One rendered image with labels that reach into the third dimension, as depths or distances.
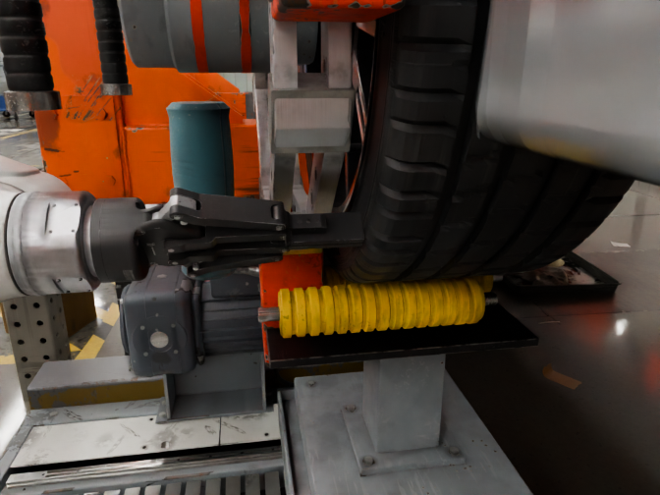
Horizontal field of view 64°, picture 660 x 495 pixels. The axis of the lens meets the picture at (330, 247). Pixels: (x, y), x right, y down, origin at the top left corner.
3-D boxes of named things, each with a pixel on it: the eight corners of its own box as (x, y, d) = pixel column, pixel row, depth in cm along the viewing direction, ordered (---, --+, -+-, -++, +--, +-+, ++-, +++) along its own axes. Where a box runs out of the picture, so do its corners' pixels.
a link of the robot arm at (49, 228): (-2, 269, 40) (82, 265, 41) (16, 170, 44) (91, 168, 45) (42, 311, 48) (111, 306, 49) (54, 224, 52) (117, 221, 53)
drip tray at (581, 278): (622, 293, 198) (624, 283, 196) (514, 295, 195) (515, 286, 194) (557, 249, 247) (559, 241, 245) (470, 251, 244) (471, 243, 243)
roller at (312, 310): (503, 329, 65) (508, 285, 63) (259, 349, 60) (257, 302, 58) (482, 309, 70) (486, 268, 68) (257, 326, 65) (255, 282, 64)
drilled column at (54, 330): (64, 397, 134) (35, 239, 121) (22, 401, 132) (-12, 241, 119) (76, 376, 143) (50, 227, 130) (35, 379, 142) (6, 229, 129)
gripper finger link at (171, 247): (166, 216, 48) (163, 208, 47) (289, 210, 50) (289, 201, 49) (165, 254, 47) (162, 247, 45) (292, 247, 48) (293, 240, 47)
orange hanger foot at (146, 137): (377, 196, 117) (381, 28, 106) (130, 205, 109) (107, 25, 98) (360, 182, 133) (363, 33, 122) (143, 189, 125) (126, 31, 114)
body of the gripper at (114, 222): (107, 298, 49) (210, 292, 50) (80, 257, 42) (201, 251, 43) (113, 227, 52) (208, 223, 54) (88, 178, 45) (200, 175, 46)
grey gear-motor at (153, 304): (344, 428, 110) (346, 270, 99) (133, 451, 103) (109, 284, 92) (330, 381, 127) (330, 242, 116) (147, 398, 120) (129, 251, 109)
